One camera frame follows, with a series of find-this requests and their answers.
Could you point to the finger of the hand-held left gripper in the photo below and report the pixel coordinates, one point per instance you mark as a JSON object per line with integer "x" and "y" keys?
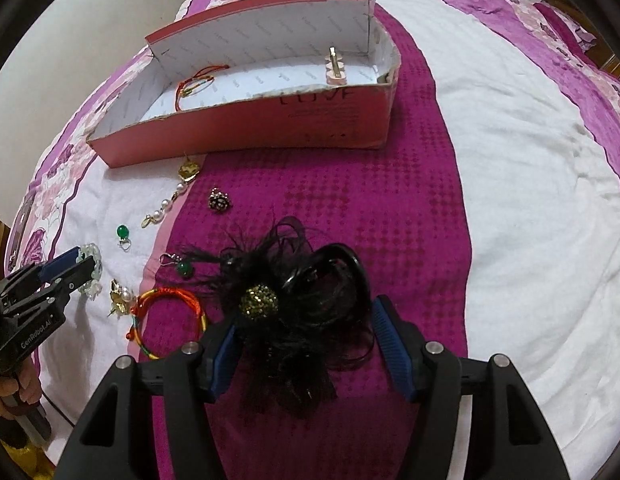
{"x": 59, "y": 267}
{"x": 77, "y": 277}

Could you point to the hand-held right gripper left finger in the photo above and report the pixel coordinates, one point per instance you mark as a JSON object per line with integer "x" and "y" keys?
{"x": 222, "y": 355}

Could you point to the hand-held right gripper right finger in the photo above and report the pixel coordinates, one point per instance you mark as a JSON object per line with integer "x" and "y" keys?
{"x": 390, "y": 345}

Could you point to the black feather hair clip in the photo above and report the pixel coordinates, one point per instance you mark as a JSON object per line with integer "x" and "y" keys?
{"x": 260, "y": 302}

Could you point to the green bead earring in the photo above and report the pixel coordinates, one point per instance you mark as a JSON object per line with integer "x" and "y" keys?
{"x": 183, "y": 269}

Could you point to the pink cardboard box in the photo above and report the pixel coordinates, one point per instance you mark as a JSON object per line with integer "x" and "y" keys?
{"x": 239, "y": 125}

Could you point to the person's left hand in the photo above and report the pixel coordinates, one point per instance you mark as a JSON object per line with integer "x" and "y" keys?
{"x": 4, "y": 392}

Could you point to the purple white floral blanket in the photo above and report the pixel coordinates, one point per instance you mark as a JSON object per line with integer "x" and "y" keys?
{"x": 515, "y": 160}

